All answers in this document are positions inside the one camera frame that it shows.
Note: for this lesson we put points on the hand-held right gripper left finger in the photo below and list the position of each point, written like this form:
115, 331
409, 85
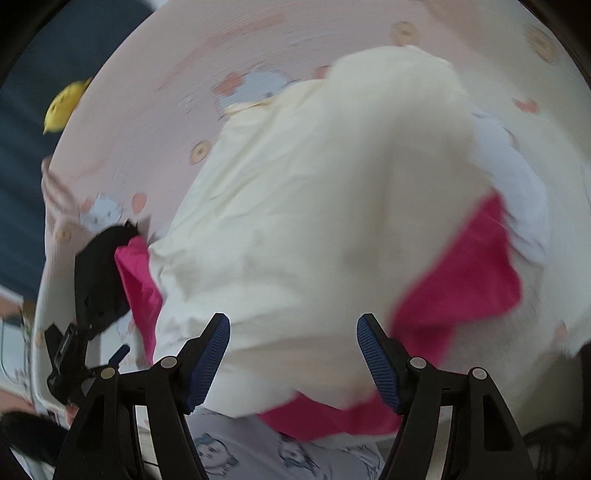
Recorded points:
210, 364

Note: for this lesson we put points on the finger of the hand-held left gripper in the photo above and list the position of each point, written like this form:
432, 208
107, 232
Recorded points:
119, 355

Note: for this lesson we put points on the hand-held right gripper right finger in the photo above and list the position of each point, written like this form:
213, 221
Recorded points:
376, 364

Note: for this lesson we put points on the black garment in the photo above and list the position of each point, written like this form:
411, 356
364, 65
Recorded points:
101, 277

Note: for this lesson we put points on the cream and pink shirt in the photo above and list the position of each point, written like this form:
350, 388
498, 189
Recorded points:
300, 207

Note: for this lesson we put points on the white garment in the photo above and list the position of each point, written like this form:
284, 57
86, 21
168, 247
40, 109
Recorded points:
517, 184

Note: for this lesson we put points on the person's printed pajama leg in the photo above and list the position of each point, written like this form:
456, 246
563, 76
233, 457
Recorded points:
277, 452

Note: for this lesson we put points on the dark blue cloth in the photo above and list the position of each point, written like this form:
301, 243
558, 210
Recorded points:
46, 184

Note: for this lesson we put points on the cat print blanket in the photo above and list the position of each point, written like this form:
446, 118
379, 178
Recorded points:
147, 115

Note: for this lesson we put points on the yellow plush toy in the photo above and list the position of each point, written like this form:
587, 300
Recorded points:
64, 106

